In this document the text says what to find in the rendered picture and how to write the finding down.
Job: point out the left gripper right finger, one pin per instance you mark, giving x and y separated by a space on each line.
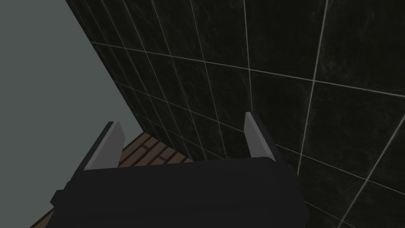
259 139

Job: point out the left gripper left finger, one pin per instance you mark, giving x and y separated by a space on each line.
106 148

